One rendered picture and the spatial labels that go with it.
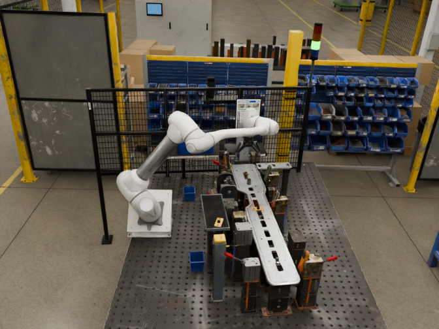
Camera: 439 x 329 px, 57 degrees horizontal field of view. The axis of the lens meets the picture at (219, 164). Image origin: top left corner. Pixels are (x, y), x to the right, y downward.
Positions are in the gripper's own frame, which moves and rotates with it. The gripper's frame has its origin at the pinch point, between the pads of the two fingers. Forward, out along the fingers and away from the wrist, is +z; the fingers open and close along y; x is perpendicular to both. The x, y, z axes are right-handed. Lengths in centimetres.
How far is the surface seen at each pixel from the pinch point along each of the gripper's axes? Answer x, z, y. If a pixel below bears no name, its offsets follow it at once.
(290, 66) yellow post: 58, -58, 45
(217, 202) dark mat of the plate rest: -60, -1, -31
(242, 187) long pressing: -17.8, 14.5, -6.3
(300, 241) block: -87, 12, 17
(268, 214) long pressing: -54, 15, 5
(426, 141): 119, 45, 237
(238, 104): 54, -26, 1
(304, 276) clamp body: -109, 19, 14
